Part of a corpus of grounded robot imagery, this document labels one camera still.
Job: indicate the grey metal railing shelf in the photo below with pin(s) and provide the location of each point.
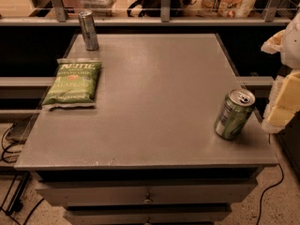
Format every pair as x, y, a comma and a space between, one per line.
134, 13

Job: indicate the green soda can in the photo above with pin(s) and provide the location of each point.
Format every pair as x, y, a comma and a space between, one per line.
235, 111

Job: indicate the grey drawer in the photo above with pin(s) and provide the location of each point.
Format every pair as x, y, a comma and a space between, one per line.
140, 215
145, 192

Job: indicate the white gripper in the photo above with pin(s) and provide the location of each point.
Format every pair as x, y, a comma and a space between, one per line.
292, 49

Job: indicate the lower grey drawer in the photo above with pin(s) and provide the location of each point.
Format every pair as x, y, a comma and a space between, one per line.
140, 215

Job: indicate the silver redbull can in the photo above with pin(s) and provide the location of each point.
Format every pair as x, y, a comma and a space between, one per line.
89, 33

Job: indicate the upper grey drawer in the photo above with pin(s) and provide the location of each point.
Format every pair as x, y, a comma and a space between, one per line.
145, 192

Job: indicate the green jalapeno chips bag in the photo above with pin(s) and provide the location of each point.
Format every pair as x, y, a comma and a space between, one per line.
74, 85

